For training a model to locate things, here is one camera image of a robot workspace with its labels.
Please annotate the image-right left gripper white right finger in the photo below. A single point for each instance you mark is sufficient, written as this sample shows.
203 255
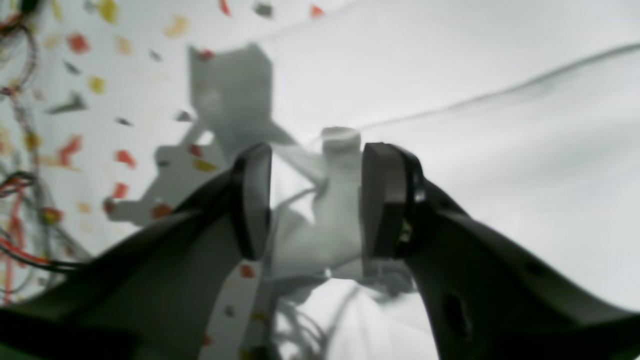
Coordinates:
486 297

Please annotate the image-right left gripper dark left finger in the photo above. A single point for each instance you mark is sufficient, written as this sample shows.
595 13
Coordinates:
151 296

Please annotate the white T-shirt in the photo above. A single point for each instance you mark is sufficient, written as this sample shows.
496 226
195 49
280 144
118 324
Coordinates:
551 161

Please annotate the terrazzo pattern table cloth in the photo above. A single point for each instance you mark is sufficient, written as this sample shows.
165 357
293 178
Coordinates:
106 117

